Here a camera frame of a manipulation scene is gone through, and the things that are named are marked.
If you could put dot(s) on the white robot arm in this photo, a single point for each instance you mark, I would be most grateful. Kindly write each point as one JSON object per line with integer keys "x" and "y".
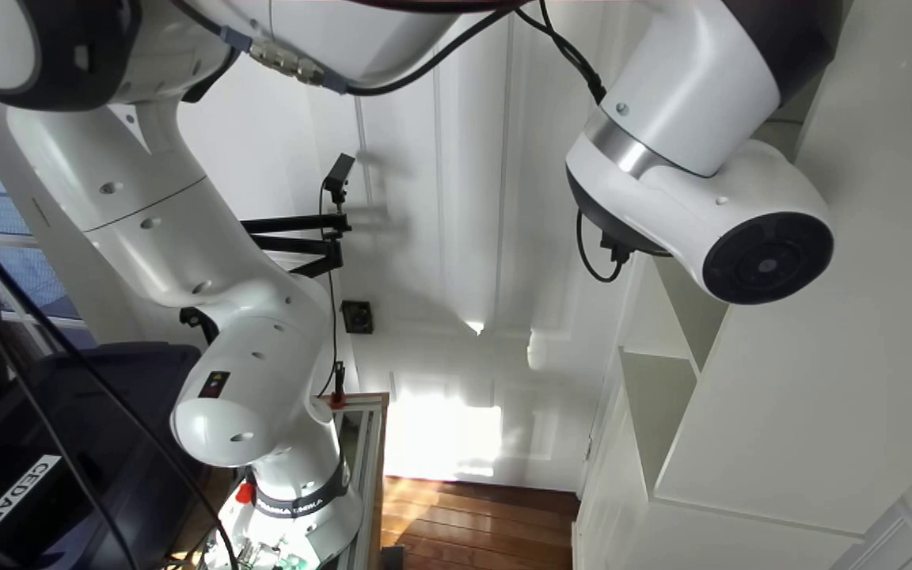
{"x": 669, "y": 167}

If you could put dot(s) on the white shelf cabinet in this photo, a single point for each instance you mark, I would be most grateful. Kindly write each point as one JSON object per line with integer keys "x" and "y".
{"x": 779, "y": 436}

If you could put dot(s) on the black equipment case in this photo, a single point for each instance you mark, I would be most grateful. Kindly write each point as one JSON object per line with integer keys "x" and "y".
{"x": 46, "y": 520}

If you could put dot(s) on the black wall outlet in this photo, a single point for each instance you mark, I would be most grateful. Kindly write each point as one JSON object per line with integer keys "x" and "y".
{"x": 360, "y": 316}

